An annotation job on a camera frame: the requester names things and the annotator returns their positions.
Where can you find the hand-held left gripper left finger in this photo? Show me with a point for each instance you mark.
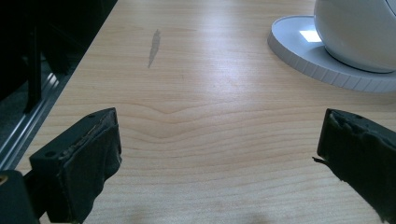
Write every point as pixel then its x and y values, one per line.
pixel 77 168

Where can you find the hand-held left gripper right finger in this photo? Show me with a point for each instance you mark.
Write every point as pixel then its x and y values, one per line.
pixel 364 158

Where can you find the black tripod stand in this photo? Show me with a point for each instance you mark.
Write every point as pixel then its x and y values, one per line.
pixel 34 62

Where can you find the white ball device round base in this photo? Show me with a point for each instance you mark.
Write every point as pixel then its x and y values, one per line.
pixel 295 53

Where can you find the metal floor rail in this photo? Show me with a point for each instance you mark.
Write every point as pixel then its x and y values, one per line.
pixel 29 124

